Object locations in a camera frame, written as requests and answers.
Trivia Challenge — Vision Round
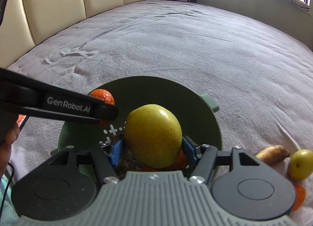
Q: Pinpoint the green colander bowl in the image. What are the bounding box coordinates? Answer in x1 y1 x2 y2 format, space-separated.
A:
50 76 223 185

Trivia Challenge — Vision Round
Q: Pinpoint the cream padded headboard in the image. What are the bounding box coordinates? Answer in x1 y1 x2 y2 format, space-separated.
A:
0 0 149 70

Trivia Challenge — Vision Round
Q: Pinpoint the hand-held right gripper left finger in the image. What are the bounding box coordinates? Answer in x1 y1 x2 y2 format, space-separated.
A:
44 134 125 184

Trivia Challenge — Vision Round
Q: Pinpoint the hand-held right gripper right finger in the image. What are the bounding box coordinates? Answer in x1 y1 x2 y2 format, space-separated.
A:
182 135 266 184

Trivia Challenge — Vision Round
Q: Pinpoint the black cable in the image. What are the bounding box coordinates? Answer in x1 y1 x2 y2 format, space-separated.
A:
0 162 15 215

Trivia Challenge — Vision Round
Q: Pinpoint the person's teal clothing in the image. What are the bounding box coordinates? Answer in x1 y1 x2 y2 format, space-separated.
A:
0 174 21 226

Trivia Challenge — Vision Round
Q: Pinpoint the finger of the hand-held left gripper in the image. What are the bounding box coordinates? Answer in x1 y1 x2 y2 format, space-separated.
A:
0 68 119 125

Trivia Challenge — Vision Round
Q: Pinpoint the person's left hand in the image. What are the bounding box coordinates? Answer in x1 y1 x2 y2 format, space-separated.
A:
0 120 20 180

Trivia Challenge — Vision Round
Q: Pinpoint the yellow green pear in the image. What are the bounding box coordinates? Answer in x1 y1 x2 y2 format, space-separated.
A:
287 149 313 181
124 104 183 169

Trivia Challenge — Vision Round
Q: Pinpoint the bumpy orange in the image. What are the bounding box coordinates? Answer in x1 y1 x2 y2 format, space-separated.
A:
88 89 115 126

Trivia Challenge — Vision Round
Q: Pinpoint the grey purple bed blanket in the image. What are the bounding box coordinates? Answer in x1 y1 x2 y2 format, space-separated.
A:
0 0 313 226

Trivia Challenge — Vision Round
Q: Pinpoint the brown spotted banana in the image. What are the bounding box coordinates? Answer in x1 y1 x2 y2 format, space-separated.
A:
254 145 291 166

